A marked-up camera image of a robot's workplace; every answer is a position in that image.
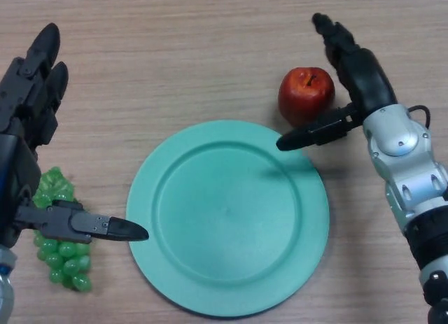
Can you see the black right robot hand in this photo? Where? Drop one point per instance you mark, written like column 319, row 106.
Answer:
column 367, row 79

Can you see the green grape bunch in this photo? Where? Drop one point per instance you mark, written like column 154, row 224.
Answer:
column 70, row 264

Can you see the green round plate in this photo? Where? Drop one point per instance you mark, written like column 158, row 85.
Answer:
column 227, row 226

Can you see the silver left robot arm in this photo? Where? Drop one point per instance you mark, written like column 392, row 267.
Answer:
column 5, row 289

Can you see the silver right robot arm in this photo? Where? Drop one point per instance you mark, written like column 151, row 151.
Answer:
column 409, row 177

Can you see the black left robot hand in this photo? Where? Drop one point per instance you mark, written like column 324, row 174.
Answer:
column 17, row 163

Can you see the red apple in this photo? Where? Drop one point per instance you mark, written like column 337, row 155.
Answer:
column 304, row 93

